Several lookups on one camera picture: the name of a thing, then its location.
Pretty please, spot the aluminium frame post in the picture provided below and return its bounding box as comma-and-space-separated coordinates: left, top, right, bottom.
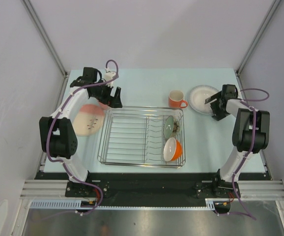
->
236, 0, 283, 76
21, 0, 67, 78

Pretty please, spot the pink cream floral plate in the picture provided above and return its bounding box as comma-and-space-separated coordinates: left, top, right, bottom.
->
73, 104, 105, 137

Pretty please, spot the orange white mug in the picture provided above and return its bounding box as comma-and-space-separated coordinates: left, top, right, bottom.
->
169, 90, 188, 109

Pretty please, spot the white slotted cable duct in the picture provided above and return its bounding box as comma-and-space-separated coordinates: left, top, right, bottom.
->
30, 200, 215, 210

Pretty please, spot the green floral bowl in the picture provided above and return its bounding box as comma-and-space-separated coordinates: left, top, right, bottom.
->
164, 116, 181, 140

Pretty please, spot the right aluminium frame post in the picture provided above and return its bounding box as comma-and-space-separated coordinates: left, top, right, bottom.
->
236, 0, 283, 76

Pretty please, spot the purple cable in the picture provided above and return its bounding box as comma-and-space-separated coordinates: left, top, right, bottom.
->
31, 59, 119, 221
231, 88, 270, 220

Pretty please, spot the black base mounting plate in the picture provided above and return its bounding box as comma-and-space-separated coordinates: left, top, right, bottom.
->
34, 171, 272, 214

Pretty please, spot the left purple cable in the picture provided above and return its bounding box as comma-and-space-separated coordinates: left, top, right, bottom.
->
31, 59, 119, 221

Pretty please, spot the white grey-rimmed deep plate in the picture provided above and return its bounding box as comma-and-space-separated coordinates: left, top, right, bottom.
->
188, 85, 219, 115

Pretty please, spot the metal wire dish rack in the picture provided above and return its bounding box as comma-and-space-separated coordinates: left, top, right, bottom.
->
97, 106, 186, 168

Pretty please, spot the aluminium front rail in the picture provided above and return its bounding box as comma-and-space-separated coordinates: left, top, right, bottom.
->
20, 180, 284, 201

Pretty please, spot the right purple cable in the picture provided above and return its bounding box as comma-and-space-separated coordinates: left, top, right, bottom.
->
231, 88, 270, 220

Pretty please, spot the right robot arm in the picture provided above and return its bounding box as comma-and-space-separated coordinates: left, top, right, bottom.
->
205, 85, 270, 198

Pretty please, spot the orange white bowl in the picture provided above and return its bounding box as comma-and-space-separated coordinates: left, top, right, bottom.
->
163, 137, 183, 162

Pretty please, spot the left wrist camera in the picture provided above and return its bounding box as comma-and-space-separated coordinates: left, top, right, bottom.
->
103, 68, 116, 87

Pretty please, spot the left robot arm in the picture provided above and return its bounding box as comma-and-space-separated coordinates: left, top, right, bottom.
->
39, 67, 122, 197

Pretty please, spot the left aluminium frame post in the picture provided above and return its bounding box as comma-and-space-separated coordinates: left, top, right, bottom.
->
21, 0, 67, 78

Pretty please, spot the pink plastic cup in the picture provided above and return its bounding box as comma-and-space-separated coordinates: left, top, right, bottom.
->
98, 102, 109, 110

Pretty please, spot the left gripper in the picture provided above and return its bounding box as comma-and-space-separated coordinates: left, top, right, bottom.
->
91, 80, 122, 109

